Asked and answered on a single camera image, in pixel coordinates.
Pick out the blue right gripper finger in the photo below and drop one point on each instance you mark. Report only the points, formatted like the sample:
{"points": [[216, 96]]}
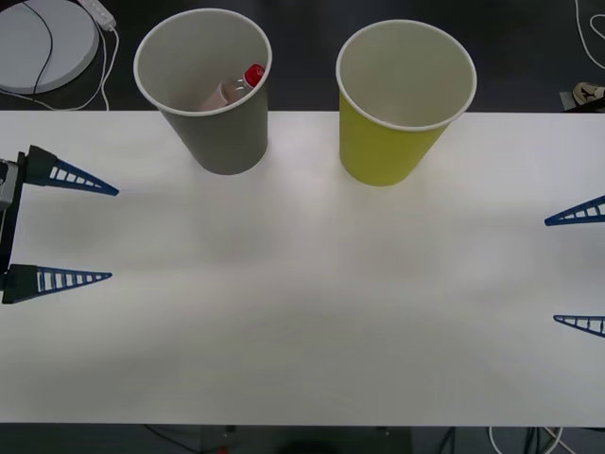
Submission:
{"points": [[591, 323], [586, 212]]}

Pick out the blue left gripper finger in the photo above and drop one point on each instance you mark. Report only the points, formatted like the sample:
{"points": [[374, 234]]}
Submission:
{"points": [[23, 283], [40, 168]]}

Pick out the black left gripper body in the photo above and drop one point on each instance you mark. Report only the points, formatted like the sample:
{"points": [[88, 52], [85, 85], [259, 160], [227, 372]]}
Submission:
{"points": [[12, 232]]}

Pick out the clear bottle with red cap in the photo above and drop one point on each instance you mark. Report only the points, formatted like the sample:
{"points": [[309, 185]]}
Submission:
{"points": [[234, 90]]}

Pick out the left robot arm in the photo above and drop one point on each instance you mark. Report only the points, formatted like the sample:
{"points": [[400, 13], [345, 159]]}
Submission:
{"points": [[5, 184]]}

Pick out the round white stand base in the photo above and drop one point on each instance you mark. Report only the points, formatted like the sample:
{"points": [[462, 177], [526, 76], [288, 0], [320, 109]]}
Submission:
{"points": [[71, 47]]}

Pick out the white power strip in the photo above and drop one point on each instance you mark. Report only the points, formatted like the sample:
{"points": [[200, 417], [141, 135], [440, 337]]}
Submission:
{"points": [[101, 14]]}

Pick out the grey plastic waste bin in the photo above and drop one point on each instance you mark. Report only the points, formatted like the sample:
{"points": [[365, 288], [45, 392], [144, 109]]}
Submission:
{"points": [[222, 142]]}

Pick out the yellow-green plastic waste bin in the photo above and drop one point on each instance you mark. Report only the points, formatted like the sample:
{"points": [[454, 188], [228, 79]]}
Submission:
{"points": [[378, 151]]}

